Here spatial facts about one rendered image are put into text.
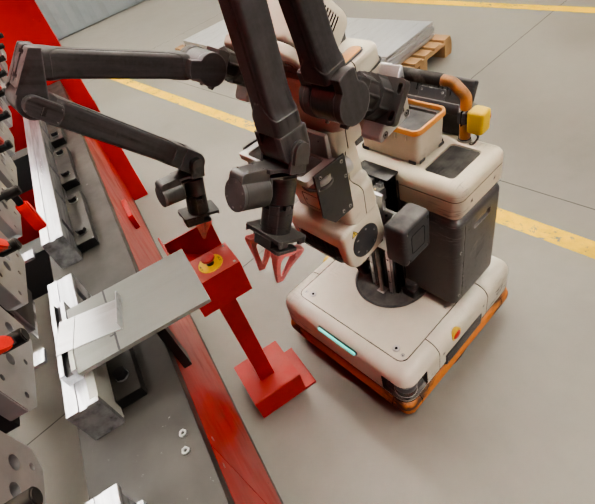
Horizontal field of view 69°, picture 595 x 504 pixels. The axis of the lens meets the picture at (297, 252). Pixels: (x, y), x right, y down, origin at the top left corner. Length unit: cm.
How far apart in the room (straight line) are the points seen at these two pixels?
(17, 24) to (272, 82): 229
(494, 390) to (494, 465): 26
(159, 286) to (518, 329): 145
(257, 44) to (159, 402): 66
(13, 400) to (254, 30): 54
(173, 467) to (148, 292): 33
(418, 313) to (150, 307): 101
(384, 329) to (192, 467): 94
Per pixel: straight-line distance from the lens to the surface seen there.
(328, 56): 76
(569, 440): 177
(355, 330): 160
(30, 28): 288
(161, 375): 96
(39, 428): 235
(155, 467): 87
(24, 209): 95
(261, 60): 67
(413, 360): 152
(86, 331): 94
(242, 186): 70
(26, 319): 85
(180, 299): 88
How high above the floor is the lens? 159
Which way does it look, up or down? 43 degrees down
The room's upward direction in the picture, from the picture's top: 18 degrees counter-clockwise
